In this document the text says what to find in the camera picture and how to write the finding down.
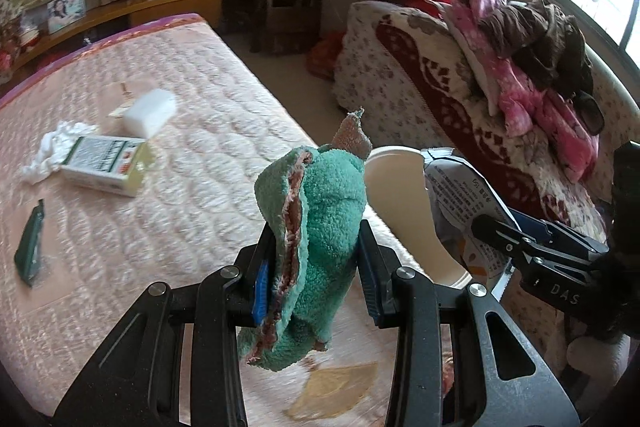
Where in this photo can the green terry towel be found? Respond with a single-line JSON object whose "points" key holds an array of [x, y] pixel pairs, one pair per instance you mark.
{"points": [[325, 217]]}

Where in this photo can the dark green packet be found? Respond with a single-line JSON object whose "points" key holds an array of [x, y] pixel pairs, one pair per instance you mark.
{"points": [[30, 247]]}

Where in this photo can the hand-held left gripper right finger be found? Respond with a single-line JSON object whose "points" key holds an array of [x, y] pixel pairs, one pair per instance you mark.
{"points": [[369, 292]]}

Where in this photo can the white foam block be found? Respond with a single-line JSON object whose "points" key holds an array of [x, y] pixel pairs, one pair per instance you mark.
{"points": [[150, 112]]}

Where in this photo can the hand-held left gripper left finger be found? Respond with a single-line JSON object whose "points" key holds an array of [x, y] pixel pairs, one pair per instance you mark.
{"points": [[260, 292]]}

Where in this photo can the white snack packet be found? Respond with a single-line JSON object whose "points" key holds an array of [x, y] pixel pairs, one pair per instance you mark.
{"points": [[460, 192]]}

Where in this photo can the pink quilted mattress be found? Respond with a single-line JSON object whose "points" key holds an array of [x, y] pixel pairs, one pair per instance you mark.
{"points": [[200, 157]]}

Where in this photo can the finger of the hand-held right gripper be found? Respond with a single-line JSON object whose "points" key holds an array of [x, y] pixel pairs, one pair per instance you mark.
{"points": [[532, 222], [500, 234]]}

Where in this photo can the green and white medicine box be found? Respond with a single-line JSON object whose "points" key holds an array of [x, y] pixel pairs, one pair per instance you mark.
{"points": [[100, 162]]}

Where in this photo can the crumpled white tissue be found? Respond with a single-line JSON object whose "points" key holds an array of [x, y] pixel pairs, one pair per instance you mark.
{"points": [[50, 147]]}

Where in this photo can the brown clothing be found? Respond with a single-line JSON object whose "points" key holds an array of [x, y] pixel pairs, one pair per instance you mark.
{"points": [[545, 37]]}

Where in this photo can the framed photo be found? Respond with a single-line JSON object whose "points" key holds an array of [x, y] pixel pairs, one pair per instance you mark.
{"points": [[65, 9]]}

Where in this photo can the paper bag with print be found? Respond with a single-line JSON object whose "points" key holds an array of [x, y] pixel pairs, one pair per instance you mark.
{"points": [[400, 187]]}

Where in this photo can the red floral ornament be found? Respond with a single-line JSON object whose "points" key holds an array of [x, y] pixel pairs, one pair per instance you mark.
{"points": [[7, 57]]}

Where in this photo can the red cloth bundle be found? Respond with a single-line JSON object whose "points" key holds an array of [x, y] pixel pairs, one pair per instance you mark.
{"points": [[325, 57]]}

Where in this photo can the sofa with floral cover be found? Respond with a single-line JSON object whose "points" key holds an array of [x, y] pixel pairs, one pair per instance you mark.
{"points": [[400, 72]]}

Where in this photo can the wooden headboard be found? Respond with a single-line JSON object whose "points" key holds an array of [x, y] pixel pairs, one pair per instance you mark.
{"points": [[165, 2]]}

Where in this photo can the pink clothing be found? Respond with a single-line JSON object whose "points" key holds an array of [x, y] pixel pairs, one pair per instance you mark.
{"points": [[520, 97]]}

